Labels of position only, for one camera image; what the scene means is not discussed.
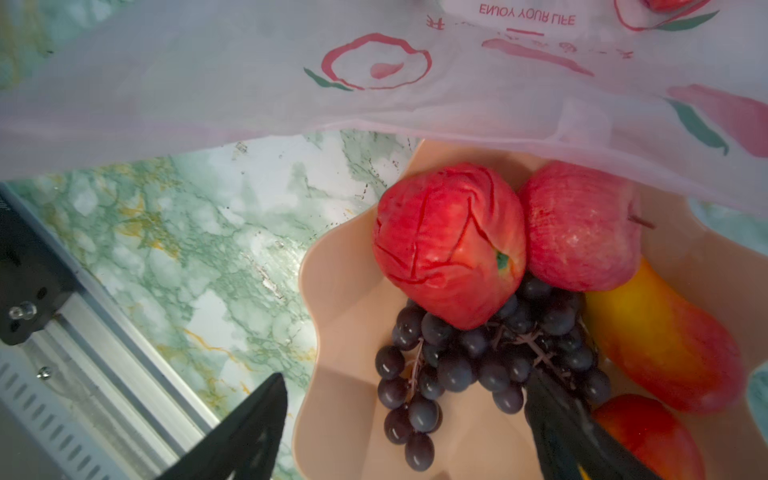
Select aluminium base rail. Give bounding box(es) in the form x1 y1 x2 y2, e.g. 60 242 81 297
1 186 218 479

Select red wrinkled apple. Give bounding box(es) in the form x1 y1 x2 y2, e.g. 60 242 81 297
373 163 527 330

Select pink red apple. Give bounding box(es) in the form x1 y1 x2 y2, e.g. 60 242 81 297
518 161 656 292

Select pink translucent plastic bag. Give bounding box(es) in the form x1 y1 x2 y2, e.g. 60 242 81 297
1 1 767 215

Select beige wavy fruit bowl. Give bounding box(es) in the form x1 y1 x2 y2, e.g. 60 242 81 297
293 171 767 479

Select dark purple grape bunch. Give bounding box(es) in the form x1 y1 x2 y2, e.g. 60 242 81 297
374 274 611 472

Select yellow red mango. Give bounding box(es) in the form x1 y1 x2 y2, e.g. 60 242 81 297
592 394 706 480
585 260 747 414

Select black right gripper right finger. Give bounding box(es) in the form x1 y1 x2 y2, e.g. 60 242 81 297
524 370 658 480

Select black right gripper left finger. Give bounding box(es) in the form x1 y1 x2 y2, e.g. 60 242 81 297
160 373 288 480

